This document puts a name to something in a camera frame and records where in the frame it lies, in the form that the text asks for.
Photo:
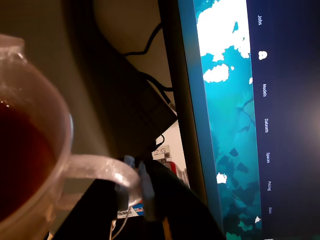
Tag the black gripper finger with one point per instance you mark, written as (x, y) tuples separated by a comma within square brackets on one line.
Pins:
[(87, 212), (180, 212)]

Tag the translucent plastic kettle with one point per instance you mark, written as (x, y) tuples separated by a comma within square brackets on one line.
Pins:
[(27, 80)]

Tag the red blue cardboard box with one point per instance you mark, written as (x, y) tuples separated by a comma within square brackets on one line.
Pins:
[(162, 153)]

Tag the grey flat board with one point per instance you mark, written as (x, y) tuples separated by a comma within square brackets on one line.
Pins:
[(82, 100)]

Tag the computer monitor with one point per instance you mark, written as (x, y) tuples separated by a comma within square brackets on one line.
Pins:
[(287, 125)]

